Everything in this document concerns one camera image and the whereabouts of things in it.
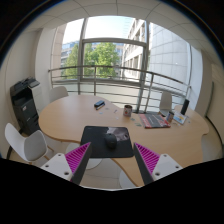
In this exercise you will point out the grey window frame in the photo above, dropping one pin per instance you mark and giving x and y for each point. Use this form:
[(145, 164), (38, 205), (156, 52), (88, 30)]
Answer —
[(144, 60)]

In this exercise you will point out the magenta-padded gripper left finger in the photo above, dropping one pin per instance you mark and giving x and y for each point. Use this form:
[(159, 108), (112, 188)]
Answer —
[(60, 165)]

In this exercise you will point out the green tree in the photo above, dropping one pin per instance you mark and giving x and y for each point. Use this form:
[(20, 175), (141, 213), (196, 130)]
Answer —
[(103, 56)]

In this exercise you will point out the black cylinder speaker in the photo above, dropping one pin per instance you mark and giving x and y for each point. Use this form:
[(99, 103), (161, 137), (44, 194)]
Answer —
[(185, 106)]

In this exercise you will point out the red colourful magazine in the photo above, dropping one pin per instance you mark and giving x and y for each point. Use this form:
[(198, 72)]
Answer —
[(153, 121)]

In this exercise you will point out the black computer mouse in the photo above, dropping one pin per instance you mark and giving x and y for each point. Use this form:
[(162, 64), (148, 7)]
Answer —
[(111, 141)]

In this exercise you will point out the black and white printer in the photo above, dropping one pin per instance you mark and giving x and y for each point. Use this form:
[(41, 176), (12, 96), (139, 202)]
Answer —
[(24, 105)]

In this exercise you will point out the black printed mouse pad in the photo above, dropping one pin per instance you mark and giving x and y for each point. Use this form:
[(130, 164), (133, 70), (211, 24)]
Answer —
[(96, 141)]

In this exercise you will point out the grey metal railing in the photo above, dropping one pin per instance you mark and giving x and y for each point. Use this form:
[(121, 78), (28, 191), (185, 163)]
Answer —
[(116, 67)]

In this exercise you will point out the white chair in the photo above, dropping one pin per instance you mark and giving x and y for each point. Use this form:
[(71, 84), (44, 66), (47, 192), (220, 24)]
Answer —
[(165, 101), (58, 94), (31, 145)]

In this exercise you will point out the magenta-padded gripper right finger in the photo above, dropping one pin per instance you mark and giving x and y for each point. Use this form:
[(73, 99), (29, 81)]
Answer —
[(165, 165)]

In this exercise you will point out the light illustrated booklet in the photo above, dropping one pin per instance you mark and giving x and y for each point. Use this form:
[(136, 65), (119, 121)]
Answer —
[(180, 118)]

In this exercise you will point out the white mug with red print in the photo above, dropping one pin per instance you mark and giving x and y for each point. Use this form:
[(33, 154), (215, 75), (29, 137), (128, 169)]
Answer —
[(170, 117)]

